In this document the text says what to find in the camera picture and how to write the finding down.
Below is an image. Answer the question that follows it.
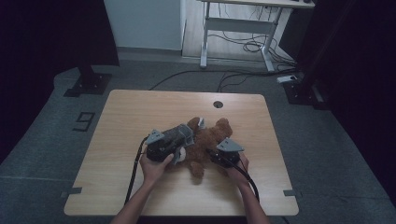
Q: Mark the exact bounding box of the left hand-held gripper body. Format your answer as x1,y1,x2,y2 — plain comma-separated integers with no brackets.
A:
145,129,177,163

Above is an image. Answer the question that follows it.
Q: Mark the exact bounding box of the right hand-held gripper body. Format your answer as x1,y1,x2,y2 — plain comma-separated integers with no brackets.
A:
212,137,245,169

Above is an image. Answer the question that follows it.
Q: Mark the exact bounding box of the brown plush teddy bear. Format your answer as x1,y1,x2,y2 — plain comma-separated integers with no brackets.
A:
167,116,235,181

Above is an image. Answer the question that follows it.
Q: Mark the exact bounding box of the person's right hand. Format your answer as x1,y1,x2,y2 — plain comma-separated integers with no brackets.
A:
224,151,250,188

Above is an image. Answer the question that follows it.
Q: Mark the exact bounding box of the person's left hand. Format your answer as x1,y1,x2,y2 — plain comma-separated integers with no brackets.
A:
138,152,175,189

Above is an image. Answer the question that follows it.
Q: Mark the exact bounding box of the grey tape strip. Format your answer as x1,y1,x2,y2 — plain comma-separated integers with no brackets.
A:
60,187,83,199
283,189,303,198

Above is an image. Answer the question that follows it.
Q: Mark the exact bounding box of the black tape floor mark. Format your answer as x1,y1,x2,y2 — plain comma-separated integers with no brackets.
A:
72,111,96,133

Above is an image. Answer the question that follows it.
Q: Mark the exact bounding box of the black stand base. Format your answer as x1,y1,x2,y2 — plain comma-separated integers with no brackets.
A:
282,78,330,110
64,64,113,98

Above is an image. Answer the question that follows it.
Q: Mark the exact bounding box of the white power strip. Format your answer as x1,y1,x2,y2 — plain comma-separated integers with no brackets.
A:
276,74,299,84

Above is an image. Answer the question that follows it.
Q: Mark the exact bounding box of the black curtain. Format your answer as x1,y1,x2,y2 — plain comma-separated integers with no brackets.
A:
0,0,120,162
295,0,396,200

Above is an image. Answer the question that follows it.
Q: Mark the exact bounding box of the left hand-held gripper black cable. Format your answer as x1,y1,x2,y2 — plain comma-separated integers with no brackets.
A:
123,135,149,205

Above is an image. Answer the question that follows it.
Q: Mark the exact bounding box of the hand-held gripper black cable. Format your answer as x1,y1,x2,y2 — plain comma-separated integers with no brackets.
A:
230,161,262,203
123,135,149,205

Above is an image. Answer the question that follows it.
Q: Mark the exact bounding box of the right hand-held gripper black cable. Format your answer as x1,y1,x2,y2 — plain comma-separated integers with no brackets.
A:
230,161,262,203

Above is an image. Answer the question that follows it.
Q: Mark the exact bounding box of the long black floor cable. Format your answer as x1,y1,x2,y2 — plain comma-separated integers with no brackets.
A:
148,68,301,92

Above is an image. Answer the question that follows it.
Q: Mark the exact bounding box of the tangle of black cables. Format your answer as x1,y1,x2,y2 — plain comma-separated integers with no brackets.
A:
207,29,297,69

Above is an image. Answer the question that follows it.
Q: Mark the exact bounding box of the white desk frame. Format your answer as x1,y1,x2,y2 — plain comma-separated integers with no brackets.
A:
196,0,316,73

